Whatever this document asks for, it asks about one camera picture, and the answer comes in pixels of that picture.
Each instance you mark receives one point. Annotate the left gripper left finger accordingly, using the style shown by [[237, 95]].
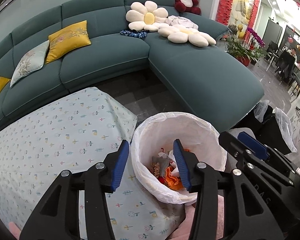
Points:
[[56, 216]]

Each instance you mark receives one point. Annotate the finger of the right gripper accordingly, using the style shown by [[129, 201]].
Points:
[[268, 172]]

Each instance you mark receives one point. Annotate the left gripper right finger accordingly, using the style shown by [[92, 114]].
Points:
[[246, 215]]

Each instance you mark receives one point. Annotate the brown fabric scrunchie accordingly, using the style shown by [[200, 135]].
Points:
[[156, 170]]

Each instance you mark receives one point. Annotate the orange plastic bag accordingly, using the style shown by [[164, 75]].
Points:
[[173, 183]]

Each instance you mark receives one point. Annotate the white cotton glove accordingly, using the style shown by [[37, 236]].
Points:
[[172, 162]]

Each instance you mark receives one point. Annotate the grey drawstring pouch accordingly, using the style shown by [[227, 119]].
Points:
[[164, 163]]

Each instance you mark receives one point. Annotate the white lined trash bin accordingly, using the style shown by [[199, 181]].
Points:
[[156, 147]]

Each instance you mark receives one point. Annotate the black bin with clear bag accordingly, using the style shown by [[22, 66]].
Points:
[[270, 126]]

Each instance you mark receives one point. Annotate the pink fluffy sleeve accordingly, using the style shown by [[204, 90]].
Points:
[[215, 224]]

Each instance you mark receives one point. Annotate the floral light blue tablecloth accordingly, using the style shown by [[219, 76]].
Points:
[[74, 133]]

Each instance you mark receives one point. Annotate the potted plant red pot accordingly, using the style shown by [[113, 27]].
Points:
[[244, 52]]

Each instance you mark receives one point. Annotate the magenta orchid plant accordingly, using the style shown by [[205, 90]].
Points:
[[253, 36]]

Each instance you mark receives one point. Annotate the white daisy pillow flat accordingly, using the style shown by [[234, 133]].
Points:
[[184, 35]]

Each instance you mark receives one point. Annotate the light blue embroidered cushion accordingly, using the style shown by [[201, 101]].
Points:
[[32, 61]]

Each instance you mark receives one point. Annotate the pink white folded cloth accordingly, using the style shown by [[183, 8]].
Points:
[[180, 21]]

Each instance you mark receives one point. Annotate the teal sectional sofa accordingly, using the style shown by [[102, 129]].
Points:
[[209, 82]]

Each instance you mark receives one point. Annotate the blue knitted scarf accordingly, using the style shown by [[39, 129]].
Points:
[[132, 33]]

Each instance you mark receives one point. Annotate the yellow cushion centre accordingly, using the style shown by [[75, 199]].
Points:
[[67, 39]]

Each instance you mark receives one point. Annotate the white daisy pillow upright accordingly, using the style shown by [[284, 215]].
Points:
[[147, 16]]

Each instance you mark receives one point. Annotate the red lattice wall decoration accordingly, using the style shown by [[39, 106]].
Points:
[[224, 11]]

